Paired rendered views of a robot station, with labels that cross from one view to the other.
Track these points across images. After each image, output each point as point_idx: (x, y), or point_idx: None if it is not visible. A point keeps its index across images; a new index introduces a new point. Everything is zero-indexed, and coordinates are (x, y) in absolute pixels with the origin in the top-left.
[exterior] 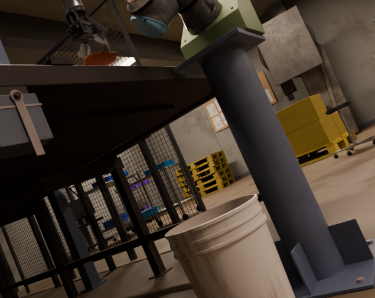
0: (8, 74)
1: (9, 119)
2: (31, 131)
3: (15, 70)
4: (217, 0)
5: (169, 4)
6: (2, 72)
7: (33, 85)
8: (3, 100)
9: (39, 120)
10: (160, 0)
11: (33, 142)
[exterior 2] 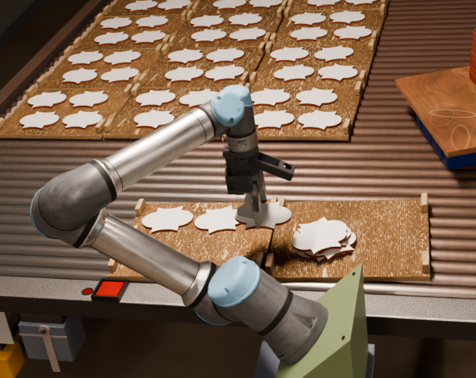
0: (47, 306)
1: (37, 343)
2: (51, 355)
3: (53, 303)
4: (296, 350)
5: (217, 318)
6: (42, 304)
7: (69, 316)
8: (34, 330)
9: (61, 348)
10: (202, 311)
11: (51, 363)
